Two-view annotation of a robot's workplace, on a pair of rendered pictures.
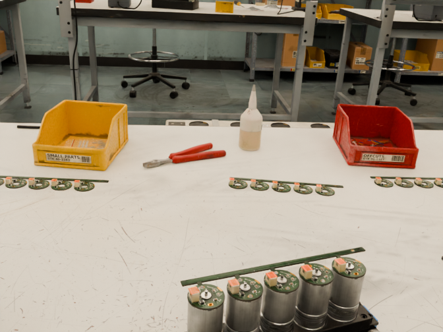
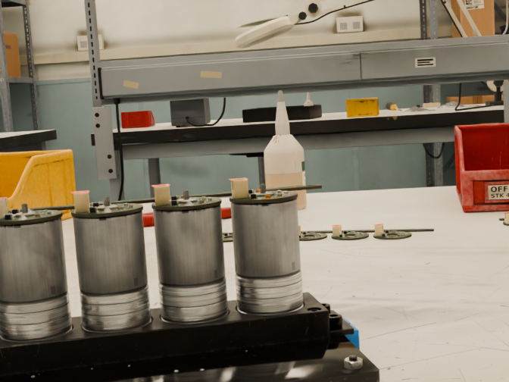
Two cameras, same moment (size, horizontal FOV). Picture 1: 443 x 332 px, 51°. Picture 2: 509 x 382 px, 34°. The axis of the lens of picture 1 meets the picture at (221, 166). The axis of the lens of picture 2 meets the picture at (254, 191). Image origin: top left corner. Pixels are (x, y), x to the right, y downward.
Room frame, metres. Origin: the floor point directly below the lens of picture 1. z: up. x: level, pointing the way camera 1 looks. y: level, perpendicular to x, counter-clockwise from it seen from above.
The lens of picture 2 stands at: (0.00, -0.16, 0.85)
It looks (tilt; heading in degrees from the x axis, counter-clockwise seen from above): 7 degrees down; 12
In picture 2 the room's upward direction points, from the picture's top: 4 degrees counter-clockwise
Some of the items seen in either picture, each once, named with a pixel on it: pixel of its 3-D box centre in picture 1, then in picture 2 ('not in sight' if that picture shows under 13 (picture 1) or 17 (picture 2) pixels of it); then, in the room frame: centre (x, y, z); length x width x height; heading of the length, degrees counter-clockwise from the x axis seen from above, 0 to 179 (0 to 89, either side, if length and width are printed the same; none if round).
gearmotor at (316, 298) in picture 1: (312, 300); (191, 269); (0.28, -0.07, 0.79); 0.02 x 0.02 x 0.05
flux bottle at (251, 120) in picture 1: (251, 116); (283, 149); (0.68, -0.04, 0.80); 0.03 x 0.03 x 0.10
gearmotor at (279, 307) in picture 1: (278, 307); (113, 277); (0.27, -0.05, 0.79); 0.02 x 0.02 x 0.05
